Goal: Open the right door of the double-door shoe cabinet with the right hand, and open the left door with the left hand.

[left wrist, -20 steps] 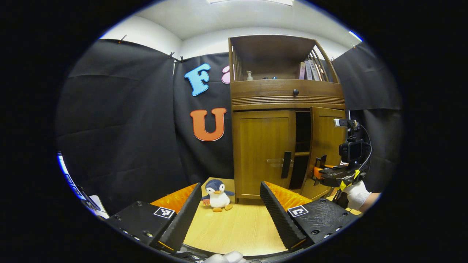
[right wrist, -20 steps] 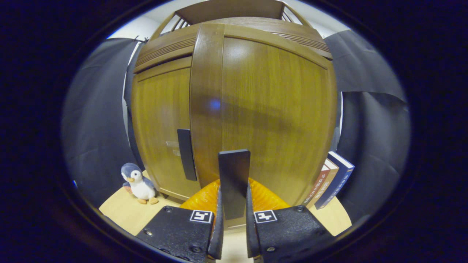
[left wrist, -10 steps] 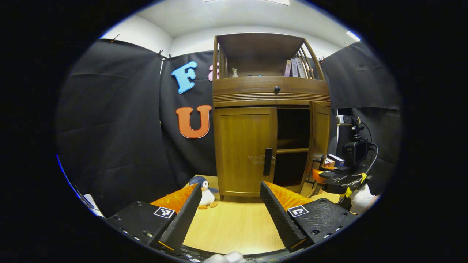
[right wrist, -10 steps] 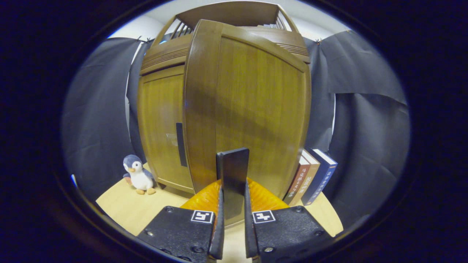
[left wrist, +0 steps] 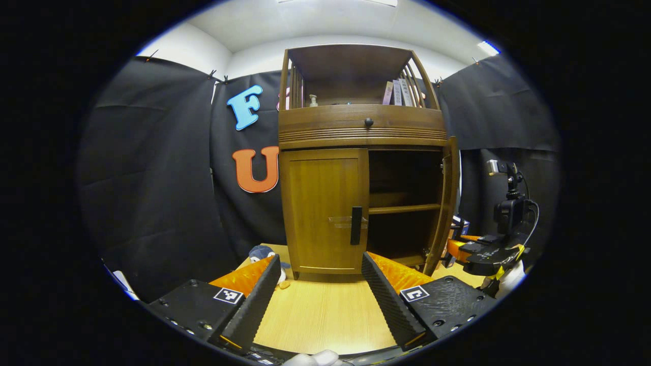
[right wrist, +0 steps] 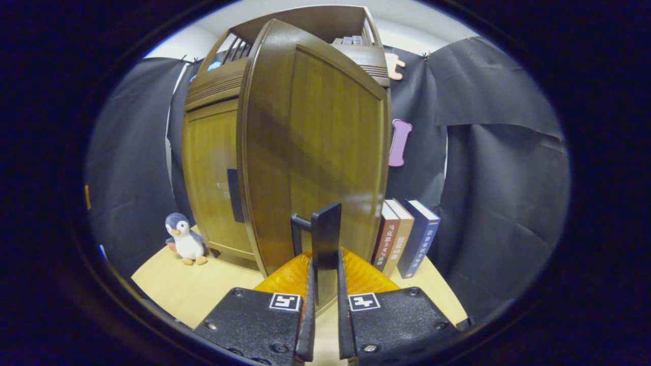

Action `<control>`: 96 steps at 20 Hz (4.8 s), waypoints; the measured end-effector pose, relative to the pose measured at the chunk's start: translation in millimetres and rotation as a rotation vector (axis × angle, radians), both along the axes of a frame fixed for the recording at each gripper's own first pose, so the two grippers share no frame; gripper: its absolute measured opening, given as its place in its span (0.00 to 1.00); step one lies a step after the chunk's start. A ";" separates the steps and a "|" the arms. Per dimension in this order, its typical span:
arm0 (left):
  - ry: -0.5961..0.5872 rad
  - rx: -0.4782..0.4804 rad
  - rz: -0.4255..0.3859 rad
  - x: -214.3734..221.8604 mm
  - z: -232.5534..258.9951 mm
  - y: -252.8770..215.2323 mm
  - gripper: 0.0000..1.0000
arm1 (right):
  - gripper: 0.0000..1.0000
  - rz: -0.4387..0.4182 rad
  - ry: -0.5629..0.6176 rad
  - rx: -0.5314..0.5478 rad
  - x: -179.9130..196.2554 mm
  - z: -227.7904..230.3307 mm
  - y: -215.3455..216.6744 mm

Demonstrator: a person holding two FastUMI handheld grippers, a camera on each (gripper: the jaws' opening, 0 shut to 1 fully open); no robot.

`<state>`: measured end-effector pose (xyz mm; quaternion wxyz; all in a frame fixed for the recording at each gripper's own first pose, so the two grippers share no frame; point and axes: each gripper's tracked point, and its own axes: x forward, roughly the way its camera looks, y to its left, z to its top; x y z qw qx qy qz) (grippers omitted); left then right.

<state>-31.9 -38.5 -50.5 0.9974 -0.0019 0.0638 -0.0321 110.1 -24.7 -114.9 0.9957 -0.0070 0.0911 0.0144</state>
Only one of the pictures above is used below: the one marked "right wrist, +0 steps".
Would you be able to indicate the navy blue hardcover book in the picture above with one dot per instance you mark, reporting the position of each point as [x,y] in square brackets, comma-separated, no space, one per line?
[419,239]

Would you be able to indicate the tan hardcover book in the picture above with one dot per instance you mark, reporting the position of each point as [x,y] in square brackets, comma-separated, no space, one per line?
[399,244]

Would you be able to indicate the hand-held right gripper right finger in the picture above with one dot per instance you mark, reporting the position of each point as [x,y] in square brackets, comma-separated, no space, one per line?
[345,330]

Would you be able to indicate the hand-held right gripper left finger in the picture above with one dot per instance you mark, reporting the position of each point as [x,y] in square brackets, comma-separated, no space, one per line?
[306,330]

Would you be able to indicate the black backdrop cloth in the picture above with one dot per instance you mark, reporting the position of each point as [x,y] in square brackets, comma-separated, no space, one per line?
[498,178]

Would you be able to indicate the penguin plush toy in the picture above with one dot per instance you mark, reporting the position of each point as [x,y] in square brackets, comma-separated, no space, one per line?
[185,241]

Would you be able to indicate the red-brown hardcover book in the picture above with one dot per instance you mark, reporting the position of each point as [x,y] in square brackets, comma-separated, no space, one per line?
[384,239]

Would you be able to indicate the wooden double-door shoe cabinet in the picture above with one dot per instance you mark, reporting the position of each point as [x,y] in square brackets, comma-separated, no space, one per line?
[315,23]

